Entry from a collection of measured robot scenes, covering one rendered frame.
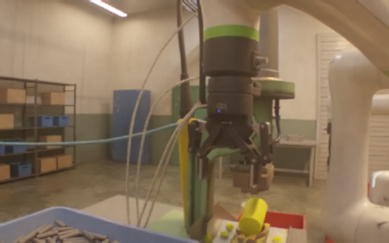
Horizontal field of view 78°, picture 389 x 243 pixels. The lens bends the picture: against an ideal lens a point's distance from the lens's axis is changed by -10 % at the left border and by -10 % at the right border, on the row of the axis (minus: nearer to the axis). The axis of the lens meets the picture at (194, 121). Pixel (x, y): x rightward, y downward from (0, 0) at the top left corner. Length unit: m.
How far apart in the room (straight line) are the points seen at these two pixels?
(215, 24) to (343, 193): 0.54
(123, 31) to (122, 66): 1.04
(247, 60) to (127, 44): 7.66
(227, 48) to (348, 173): 0.48
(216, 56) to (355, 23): 0.22
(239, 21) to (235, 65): 0.07
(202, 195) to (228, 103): 0.48
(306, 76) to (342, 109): 5.52
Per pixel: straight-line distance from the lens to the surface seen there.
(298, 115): 6.19
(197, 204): 0.88
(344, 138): 0.75
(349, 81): 0.74
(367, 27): 0.47
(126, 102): 7.18
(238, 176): 0.74
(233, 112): 0.41
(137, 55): 7.74
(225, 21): 0.42
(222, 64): 0.41
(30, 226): 1.00
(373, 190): 1.26
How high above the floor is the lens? 1.39
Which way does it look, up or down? 2 degrees down
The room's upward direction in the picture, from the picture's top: 1 degrees clockwise
